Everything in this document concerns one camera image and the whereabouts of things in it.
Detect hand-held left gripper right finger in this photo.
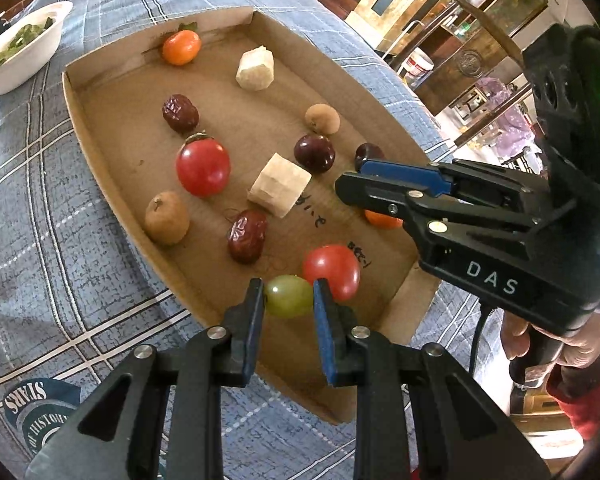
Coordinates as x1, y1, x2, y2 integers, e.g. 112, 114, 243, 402
313, 278, 551, 480

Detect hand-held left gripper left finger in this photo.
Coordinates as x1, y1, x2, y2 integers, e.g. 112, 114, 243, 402
25, 277, 266, 480

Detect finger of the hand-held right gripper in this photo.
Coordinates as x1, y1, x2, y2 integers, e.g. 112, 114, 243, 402
335, 171, 541, 262
355, 158, 547, 207

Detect green grape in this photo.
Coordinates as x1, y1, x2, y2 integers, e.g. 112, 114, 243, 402
263, 274, 315, 319

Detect smooth oval red date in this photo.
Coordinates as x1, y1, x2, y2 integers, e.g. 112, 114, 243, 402
228, 209, 269, 265

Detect cardboard box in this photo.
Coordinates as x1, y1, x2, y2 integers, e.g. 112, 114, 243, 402
61, 6, 441, 426

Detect person's right hand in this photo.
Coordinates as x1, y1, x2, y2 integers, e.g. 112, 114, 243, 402
500, 311, 600, 385

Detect small leafless tangerine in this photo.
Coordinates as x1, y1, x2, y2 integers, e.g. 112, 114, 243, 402
364, 209, 405, 230

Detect red tomato without calyx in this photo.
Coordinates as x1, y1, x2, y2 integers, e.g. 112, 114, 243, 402
302, 244, 361, 303

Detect small brown kiwi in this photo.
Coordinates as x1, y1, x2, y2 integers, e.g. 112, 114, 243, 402
305, 104, 341, 135

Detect white bucket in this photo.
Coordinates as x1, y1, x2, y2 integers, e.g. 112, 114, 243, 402
402, 47, 436, 81

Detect purple crystal cluster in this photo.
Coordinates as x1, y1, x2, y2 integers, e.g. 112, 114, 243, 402
475, 80, 536, 156

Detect wooden display cabinet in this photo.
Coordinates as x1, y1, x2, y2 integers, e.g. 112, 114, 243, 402
360, 0, 551, 116

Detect red tomato with calyx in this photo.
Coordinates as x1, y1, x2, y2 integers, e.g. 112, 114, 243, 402
175, 131, 232, 198

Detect brown wooden stick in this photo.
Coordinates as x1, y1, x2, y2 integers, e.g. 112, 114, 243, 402
450, 0, 525, 63

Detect octagonal peeled sugarcane piece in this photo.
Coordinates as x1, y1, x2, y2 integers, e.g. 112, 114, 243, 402
235, 46, 276, 92

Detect wrinkly round red date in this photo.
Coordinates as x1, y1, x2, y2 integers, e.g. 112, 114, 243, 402
162, 93, 200, 135

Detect tangerine with green leaf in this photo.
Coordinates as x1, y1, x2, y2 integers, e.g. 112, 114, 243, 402
161, 21, 202, 67

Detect blue plaid tablecloth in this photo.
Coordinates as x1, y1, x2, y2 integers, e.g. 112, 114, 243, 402
0, 0, 501, 480

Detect white bowl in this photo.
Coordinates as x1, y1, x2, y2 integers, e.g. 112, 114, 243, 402
0, 1, 74, 96

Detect green leafy vegetables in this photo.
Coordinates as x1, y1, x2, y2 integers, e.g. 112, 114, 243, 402
0, 16, 56, 70

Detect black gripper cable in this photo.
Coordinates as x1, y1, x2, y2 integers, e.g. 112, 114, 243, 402
469, 305, 496, 378

